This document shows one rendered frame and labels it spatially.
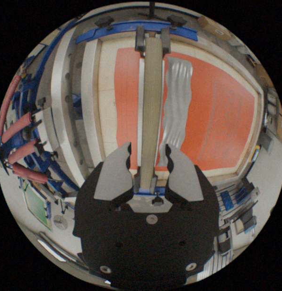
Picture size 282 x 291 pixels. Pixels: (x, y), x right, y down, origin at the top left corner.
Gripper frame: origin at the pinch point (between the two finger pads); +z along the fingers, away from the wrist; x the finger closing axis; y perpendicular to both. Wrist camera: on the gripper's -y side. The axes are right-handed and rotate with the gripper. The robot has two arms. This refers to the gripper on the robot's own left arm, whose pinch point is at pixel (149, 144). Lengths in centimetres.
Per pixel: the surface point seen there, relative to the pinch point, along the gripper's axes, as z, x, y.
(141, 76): 12.6, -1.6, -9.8
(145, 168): 5.8, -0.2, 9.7
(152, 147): 5.9, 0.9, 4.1
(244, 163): 13, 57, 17
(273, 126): 67, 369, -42
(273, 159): 24, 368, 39
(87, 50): 13.3, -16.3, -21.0
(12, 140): -1, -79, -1
